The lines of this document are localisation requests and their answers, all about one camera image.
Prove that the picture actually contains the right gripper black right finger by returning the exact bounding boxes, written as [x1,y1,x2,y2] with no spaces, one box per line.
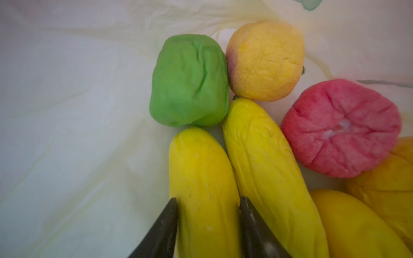
[239,196,291,258]

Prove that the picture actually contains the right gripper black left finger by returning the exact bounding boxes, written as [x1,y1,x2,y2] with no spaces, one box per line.
[129,197,179,258]

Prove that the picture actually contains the yellow toy banana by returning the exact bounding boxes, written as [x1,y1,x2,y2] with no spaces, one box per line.
[169,127,244,258]
[222,98,330,258]
[310,189,413,258]

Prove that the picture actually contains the yellow plastic bag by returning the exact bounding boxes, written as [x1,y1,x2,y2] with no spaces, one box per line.
[1,1,413,258]

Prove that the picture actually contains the orange yellow toy fruit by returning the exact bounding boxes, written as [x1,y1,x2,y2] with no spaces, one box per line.
[346,136,413,250]

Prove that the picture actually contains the green toy fruit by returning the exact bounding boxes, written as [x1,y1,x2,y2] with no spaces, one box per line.
[149,34,229,127]

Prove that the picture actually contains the yellow peach toy fruit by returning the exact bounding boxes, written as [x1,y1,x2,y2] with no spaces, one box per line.
[226,20,305,102]

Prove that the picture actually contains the red toy apple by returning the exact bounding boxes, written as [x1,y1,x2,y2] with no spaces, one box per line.
[281,79,402,178]

